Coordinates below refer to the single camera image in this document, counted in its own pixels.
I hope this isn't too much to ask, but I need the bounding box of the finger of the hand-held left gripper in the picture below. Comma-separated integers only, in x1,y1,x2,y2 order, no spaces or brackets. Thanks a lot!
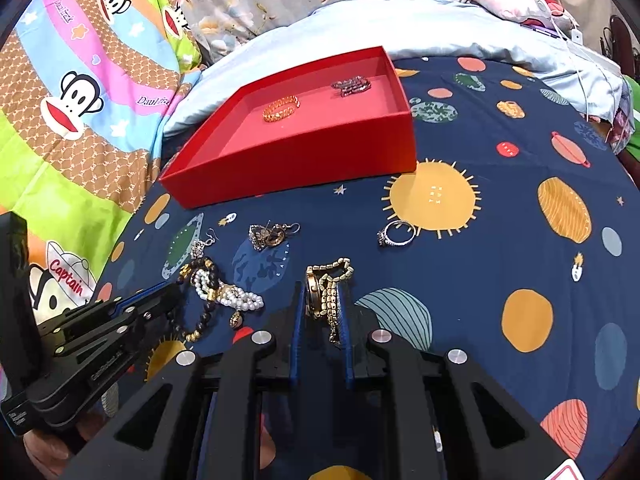
37,282,173,341
30,287,188,411

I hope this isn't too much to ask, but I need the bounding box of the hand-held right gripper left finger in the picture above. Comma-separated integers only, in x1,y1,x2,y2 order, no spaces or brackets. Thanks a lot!
60,280,307,480

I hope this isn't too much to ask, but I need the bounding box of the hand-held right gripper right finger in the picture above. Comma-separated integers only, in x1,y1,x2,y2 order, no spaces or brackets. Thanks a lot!
336,285,576,480

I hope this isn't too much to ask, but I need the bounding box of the gold bangle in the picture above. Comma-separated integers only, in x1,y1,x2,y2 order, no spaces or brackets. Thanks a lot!
306,267,323,320

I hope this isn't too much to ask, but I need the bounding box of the white pearl bracelet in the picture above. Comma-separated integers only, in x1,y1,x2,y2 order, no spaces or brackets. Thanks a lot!
194,267,265,330

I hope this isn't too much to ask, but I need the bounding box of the dark and gold bead bracelet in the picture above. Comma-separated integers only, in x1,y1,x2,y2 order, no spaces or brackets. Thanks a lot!
169,257,223,345

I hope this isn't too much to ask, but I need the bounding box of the brown flower earring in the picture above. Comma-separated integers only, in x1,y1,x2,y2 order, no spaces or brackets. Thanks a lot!
267,222,302,250

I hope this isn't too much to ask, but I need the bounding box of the silver ring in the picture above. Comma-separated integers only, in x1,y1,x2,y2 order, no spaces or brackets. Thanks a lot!
377,220,417,248

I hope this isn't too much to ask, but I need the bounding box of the silver hook earring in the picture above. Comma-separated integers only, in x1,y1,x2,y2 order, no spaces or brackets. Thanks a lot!
192,229,221,261

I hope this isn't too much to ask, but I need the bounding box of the red cardboard box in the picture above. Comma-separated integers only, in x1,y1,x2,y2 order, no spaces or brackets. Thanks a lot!
159,46,418,211

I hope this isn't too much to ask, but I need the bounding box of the orange bead bracelet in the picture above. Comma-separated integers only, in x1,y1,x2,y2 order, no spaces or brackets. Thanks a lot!
262,95,301,123

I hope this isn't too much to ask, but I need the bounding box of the dark crystal bracelet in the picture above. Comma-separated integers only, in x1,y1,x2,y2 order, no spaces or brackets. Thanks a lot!
331,76,373,98

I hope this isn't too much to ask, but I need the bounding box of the person's left hand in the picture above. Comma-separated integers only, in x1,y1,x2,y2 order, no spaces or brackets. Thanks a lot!
22,427,86,480

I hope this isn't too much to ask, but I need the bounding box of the red white card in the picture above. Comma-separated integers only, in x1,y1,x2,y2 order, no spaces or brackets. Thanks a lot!
547,460,586,480

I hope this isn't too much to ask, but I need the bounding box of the colourful monkey print blanket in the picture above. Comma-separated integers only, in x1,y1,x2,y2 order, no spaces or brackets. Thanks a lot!
0,0,203,326

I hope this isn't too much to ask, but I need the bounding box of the light blue blanket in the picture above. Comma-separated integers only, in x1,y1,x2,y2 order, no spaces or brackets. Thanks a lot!
162,0,626,138

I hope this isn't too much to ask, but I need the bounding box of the patterned floral cloth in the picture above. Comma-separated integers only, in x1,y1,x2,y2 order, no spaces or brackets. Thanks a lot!
607,105,636,153

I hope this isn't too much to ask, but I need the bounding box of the green cloth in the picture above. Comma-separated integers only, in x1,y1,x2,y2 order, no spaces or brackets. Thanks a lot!
620,72,640,161

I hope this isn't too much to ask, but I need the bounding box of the purple flat object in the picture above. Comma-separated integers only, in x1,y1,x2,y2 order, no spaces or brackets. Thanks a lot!
520,22,561,38

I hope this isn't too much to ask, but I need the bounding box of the white charging cable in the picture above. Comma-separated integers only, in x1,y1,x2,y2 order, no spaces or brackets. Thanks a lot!
517,0,616,151

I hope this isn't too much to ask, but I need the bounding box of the dark curled metal frame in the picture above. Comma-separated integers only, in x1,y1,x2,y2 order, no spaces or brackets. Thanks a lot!
602,15,640,61

